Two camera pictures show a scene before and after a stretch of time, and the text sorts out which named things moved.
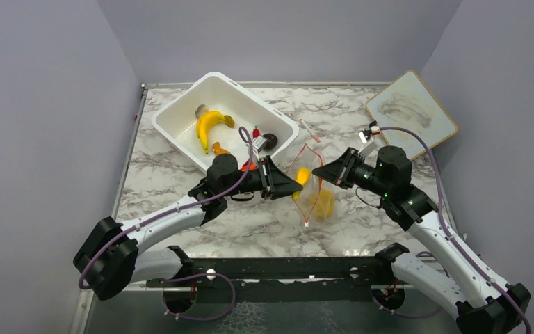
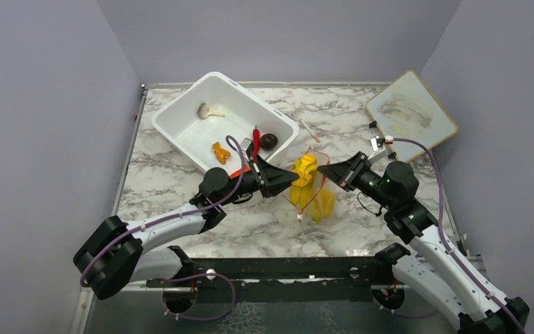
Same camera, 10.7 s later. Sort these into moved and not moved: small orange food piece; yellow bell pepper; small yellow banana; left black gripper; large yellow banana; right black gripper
Moved: large yellow banana; small yellow banana
Not moved: yellow bell pepper; right black gripper; small orange food piece; left black gripper
